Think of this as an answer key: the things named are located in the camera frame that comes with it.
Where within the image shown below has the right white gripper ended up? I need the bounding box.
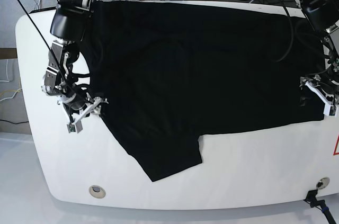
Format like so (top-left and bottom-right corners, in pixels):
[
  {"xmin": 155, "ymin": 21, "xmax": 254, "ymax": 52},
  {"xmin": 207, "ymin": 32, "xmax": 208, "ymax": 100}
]
[{"xmin": 57, "ymin": 94, "xmax": 108, "ymax": 123}]

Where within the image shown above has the table grommet hole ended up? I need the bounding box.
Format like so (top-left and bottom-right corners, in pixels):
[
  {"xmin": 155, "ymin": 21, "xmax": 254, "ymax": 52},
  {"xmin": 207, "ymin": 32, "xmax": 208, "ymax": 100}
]
[
  {"xmin": 316, "ymin": 177, "xmax": 330, "ymax": 190},
  {"xmin": 89, "ymin": 185, "xmax": 106, "ymax": 199}
]

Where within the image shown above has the red warning triangle sticker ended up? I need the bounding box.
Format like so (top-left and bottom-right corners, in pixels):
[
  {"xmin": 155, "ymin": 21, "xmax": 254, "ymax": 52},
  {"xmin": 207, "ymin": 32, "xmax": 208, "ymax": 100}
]
[{"xmin": 333, "ymin": 136, "xmax": 339, "ymax": 156}]

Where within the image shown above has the black T-shirt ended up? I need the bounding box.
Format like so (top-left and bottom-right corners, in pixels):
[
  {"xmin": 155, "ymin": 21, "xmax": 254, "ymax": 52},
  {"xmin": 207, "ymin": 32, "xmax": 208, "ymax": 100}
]
[{"xmin": 80, "ymin": 1, "xmax": 324, "ymax": 182}]

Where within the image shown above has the yellow cable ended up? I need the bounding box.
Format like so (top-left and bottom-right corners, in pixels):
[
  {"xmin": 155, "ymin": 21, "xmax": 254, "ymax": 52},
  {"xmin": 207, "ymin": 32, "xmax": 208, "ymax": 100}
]
[{"xmin": 0, "ymin": 75, "xmax": 22, "ymax": 97}]

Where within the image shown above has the right table grommet hole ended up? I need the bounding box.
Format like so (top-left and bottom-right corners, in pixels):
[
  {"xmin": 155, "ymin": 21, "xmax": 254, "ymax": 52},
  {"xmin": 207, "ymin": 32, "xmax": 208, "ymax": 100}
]
[{"xmin": 316, "ymin": 177, "xmax": 330, "ymax": 190}]

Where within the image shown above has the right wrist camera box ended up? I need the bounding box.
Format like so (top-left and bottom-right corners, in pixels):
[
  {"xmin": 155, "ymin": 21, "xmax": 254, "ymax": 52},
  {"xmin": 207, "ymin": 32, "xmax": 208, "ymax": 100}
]
[{"xmin": 67, "ymin": 121, "xmax": 83, "ymax": 133}]

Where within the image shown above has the left table grommet hole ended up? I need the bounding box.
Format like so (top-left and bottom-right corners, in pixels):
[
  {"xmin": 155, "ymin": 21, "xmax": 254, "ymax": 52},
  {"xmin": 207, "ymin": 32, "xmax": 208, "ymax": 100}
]
[{"xmin": 89, "ymin": 185, "xmax": 106, "ymax": 199}]

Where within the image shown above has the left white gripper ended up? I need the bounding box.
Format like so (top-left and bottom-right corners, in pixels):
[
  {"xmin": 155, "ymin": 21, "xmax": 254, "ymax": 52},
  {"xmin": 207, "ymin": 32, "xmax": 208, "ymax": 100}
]
[{"xmin": 300, "ymin": 74, "xmax": 338, "ymax": 106}]

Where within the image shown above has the black clamp with cable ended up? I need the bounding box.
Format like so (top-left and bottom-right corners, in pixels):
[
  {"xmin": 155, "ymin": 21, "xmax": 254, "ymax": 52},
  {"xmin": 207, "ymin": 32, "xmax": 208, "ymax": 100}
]
[{"xmin": 304, "ymin": 190, "xmax": 336, "ymax": 224}]

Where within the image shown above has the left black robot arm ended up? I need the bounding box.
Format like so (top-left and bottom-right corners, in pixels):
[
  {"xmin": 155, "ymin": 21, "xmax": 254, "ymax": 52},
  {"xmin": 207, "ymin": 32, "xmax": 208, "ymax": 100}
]
[{"xmin": 295, "ymin": 0, "xmax": 338, "ymax": 117}]

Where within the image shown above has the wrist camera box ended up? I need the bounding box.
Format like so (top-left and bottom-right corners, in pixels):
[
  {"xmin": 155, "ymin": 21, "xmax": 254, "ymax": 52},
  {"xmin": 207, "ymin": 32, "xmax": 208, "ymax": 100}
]
[
  {"xmin": 323, "ymin": 104, "xmax": 338, "ymax": 117},
  {"xmin": 67, "ymin": 121, "xmax": 83, "ymax": 133}
]

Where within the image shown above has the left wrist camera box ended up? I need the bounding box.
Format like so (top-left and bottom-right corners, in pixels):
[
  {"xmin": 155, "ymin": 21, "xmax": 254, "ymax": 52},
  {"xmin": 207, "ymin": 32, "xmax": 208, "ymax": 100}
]
[{"xmin": 323, "ymin": 104, "xmax": 338, "ymax": 117}]

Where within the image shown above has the white cable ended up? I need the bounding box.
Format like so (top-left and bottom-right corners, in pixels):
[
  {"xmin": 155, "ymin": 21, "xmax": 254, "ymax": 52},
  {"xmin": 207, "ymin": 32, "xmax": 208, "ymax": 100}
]
[{"xmin": 0, "ymin": 58, "xmax": 21, "ymax": 102}]

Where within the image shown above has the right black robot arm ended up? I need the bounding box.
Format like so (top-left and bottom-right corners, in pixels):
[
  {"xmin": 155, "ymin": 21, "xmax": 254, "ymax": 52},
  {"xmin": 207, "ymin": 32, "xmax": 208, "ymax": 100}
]
[{"xmin": 42, "ymin": 0, "xmax": 104, "ymax": 131}]

